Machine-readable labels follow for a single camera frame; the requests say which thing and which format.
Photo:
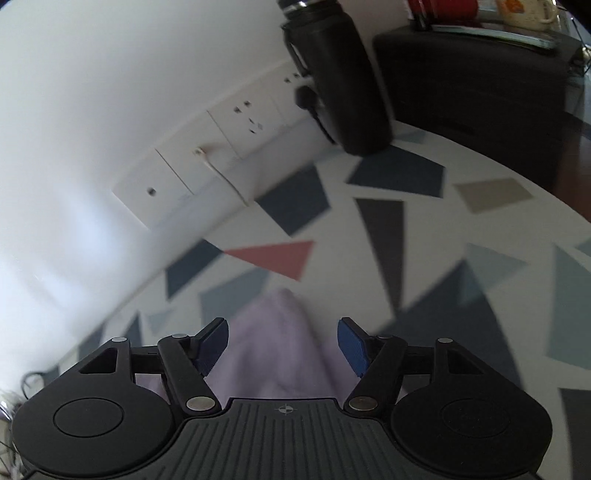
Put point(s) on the cream printed mug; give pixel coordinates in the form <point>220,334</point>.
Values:
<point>521,11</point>

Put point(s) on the black power plug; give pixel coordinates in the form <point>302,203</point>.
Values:
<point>305,97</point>

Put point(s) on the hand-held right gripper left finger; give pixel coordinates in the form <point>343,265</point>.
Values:
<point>214,341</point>

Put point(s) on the lilac fleece pajama top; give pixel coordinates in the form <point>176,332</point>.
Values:
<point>277,350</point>

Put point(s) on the red vase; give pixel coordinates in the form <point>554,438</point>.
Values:
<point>443,9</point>

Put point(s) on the white wall socket panel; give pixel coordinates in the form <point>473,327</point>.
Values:
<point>231,120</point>

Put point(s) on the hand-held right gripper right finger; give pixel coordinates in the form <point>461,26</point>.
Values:
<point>351,344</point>

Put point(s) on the black bottle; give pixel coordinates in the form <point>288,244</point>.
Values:
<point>341,83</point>

